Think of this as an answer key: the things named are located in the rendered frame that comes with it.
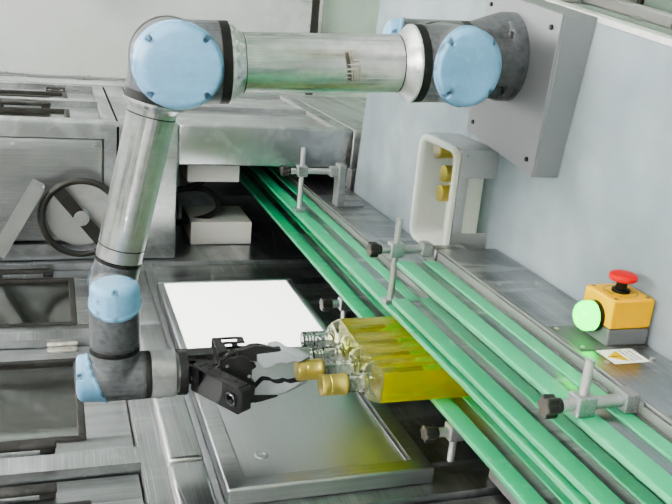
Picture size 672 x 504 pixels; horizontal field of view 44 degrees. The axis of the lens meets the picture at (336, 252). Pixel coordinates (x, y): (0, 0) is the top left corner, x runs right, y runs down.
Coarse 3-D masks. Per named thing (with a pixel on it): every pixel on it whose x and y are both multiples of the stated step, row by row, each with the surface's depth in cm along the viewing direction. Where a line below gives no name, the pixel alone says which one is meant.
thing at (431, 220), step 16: (432, 144) 171; (448, 144) 159; (432, 160) 172; (448, 160) 173; (416, 176) 173; (432, 176) 173; (416, 192) 173; (432, 192) 174; (416, 208) 174; (432, 208) 175; (448, 208) 159; (416, 224) 176; (432, 224) 176; (448, 224) 159; (416, 240) 173; (432, 240) 170; (448, 240) 161
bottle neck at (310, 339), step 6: (300, 336) 149; (306, 336) 147; (312, 336) 147; (318, 336) 147; (324, 336) 148; (300, 342) 149; (306, 342) 147; (312, 342) 147; (318, 342) 147; (324, 342) 148
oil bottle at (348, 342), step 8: (344, 336) 145; (352, 336) 145; (360, 336) 145; (368, 336) 145; (376, 336) 146; (384, 336) 146; (392, 336) 146; (400, 336) 147; (408, 336) 147; (344, 344) 143; (352, 344) 142; (360, 344) 142; (368, 344) 142; (376, 344) 143; (344, 352) 142
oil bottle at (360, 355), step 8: (384, 344) 142; (392, 344) 142; (400, 344) 143; (408, 344) 143; (416, 344) 143; (352, 352) 139; (360, 352) 138; (368, 352) 138; (376, 352) 139; (384, 352) 139; (392, 352) 139; (400, 352) 140; (408, 352) 140; (416, 352) 140; (424, 352) 140; (352, 360) 138; (360, 360) 137; (368, 360) 137; (352, 368) 137; (360, 368) 137
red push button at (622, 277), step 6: (612, 270) 119; (618, 270) 118; (624, 270) 119; (612, 276) 117; (618, 276) 117; (624, 276) 117; (630, 276) 117; (636, 276) 117; (618, 282) 118; (624, 282) 116; (630, 282) 116; (618, 288) 118; (624, 288) 118
